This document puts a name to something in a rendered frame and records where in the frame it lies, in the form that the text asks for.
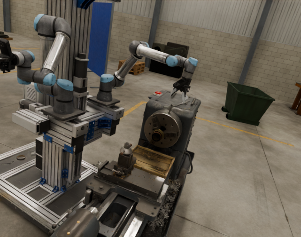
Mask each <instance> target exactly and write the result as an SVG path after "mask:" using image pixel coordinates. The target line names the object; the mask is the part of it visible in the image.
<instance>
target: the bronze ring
mask: <svg viewBox="0 0 301 237"><path fill-rule="evenodd" d="M163 137H164V133H163V131H162V130H160V129H156V130H154V131H153V134H152V139H153V140H154V141H156V142H158V141H160V140H161V139H162V138H163Z"/></svg>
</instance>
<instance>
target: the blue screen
mask: <svg viewBox="0 0 301 237"><path fill-rule="evenodd" d="M114 6H115V2H112V3H104V2H93V8H92V19H91V31H90V42H89V53H88V59H89V61H88V66H87V68H89V69H90V70H91V71H87V72H94V73H96V74H97V75H98V76H100V77H101V75H103V74H106V73H107V65H108V54H109V46H110V38H111V30H112V22H113V14H114ZM90 88H100V87H90Z"/></svg>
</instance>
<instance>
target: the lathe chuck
mask: <svg viewBox="0 0 301 237"><path fill-rule="evenodd" d="M167 112H168V111H157V112H155V113H153V114H152V115H154V114H156V116H157V118H158V120H159V122H160V124H161V126H163V127H165V128H166V130H170V131H175V132H179V136H176V138H174V137H170V138H169V137H166V138H162V139H161V140H160V141H158V142H155V144H154V146H156V147H160V148H168V147H170V146H172V145H174V144H175V143H176V142H177V140H178V139H179V137H180V135H181V131H182V127H181V123H180V121H179V119H178V118H177V116H176V115H174V114H173V113H171V112H170V114H168V113H167ZM152 115H151V116H150V117H149V118H148V119H147V120H146V122H145V125H144V132H145V135H146V138H147V139H148V140H149V141H151V140H152V134H153V131H154V126H153V122H152V120H151V118H152Z"/></svg>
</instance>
